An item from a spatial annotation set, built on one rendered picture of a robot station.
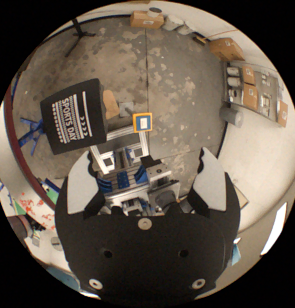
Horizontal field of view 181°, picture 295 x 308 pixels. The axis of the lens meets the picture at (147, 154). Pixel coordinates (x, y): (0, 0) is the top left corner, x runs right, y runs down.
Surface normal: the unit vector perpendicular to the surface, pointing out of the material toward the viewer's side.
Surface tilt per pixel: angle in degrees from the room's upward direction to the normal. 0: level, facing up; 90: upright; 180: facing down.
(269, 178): 90
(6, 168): 58
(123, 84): 0
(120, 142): 0
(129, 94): 0
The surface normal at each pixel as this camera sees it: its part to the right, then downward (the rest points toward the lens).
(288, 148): -0.95, 0.18
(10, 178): 0.97, 0.11
